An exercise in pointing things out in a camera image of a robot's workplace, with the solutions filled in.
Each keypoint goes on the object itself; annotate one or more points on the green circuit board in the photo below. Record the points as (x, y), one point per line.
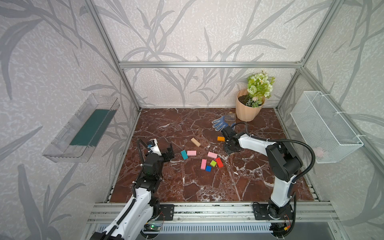
(152, 227)

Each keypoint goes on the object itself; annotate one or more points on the pink block lower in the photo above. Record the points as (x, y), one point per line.
(203, 164)

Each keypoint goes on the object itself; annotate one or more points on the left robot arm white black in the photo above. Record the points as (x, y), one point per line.
(143, 205)

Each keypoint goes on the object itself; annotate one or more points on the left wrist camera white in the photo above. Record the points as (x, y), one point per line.
(152, 146)

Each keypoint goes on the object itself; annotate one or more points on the white wire basket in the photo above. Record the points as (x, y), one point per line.
(324, 128)

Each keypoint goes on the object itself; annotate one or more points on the red block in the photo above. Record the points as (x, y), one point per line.
(219, 162)

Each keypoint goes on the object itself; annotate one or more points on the blue dotted work glove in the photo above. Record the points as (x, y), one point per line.
(221, 123)

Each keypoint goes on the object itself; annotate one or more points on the orange block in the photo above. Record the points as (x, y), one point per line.
(221, 139)

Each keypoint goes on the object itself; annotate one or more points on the teal block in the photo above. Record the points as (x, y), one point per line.
(184, 154)

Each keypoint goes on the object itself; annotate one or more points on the pink block middle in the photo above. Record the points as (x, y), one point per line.
(212, 155)

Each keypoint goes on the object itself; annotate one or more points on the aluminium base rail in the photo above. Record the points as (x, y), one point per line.
(217, 212)

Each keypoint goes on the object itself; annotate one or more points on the green block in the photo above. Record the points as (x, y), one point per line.
(213, 163)

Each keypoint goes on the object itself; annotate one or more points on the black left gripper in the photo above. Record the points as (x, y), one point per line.
(166, 154)

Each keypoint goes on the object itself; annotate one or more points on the pink block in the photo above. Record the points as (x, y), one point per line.
(212, 155)
(191, 153)
(203, 164)

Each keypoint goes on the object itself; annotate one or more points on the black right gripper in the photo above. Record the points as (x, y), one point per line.
(229, 146)

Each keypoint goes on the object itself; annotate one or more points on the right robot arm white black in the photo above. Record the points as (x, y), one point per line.
(284, 161)

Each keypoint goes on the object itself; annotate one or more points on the pink block left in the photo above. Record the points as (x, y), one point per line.
(191, 153)

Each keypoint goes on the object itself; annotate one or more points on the beige flower pot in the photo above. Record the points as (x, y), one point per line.
(243, 112)

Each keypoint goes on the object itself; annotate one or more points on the clear plastic tray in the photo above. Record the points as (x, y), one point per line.
(79, 138)

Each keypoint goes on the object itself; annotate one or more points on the green artificial plant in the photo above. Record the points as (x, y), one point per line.
(260, 87)

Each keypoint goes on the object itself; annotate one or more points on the natural wood block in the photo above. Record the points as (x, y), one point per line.
(195, 142)

